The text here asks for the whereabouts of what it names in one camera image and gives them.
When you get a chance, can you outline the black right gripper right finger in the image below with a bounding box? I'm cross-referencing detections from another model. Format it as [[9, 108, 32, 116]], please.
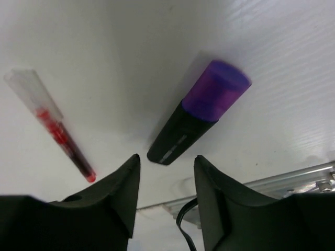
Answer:
[[194, 156, 334, 250]]

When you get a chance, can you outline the black base cable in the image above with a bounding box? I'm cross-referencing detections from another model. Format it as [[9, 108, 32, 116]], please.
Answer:
[[176, 198, 199, 251]]

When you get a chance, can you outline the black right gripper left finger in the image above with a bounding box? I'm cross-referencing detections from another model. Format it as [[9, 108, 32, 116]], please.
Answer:
[[1, 154, 140, 250]]

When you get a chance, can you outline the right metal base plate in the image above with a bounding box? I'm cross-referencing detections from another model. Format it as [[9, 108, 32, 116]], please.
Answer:
[[162, 162, 335, 228]]

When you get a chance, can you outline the red pen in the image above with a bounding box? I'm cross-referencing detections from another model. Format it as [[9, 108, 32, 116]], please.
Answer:
[[4, 69, 96, 183]]

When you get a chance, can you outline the purple highlighter black body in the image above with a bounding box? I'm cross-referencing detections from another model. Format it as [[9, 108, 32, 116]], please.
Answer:
[[147, 60, 252, 166]]

